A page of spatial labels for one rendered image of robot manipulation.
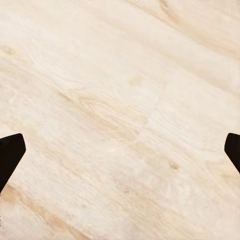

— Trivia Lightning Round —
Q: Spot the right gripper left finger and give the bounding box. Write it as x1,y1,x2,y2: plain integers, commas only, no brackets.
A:
0,133,26,193

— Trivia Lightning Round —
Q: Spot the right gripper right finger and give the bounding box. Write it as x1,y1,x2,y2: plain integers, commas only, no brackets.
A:
224,132,240,173

